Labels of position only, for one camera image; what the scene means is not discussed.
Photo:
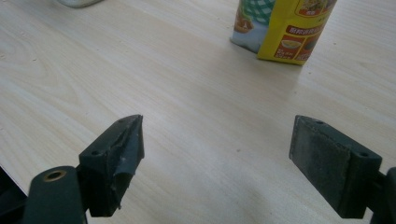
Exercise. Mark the clear jar with grey lid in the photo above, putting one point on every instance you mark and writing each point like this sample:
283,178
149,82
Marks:
79,2

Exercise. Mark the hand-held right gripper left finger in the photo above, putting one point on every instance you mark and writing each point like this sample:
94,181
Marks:
109,161

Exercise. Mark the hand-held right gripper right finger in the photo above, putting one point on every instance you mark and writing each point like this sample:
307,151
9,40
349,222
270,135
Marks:
330,168

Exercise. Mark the yellow seasoning pouch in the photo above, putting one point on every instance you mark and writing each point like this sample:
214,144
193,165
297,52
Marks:
280,28

